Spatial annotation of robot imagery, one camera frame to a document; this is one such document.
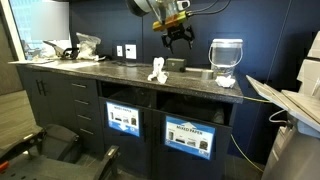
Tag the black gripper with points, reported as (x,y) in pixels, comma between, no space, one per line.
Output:
(177,33)

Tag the tall twisted white tissue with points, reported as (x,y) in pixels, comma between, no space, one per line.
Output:
(157,68)

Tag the small white tissue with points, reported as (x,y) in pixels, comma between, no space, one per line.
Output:
(225,81)

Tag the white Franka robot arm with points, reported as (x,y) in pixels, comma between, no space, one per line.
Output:
(140,5)

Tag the small black box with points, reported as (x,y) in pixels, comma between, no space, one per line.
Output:
(175,65)

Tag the clear plastic bag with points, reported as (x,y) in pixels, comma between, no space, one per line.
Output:
(87,46)

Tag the blue sign with down arrow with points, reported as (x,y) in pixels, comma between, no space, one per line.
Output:
(123,119)

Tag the blue sign with up arrow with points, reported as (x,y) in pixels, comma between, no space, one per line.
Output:
(190,137)

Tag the dark cabinet with stone counter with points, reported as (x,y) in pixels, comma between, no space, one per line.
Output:
(56,100)

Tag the white paper sheet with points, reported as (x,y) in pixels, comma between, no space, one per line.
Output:
(30,62)

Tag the window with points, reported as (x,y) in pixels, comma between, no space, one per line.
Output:
(20,20)

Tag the grey white office printer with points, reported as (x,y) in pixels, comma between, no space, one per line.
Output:
(300,153)

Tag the wrist camera on yellow mount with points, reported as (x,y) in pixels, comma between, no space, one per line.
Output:
(168,21)

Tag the large white wall outlet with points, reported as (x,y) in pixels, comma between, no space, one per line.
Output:
(130,51)

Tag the small white wall plate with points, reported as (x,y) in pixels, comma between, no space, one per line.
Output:
(119,51)

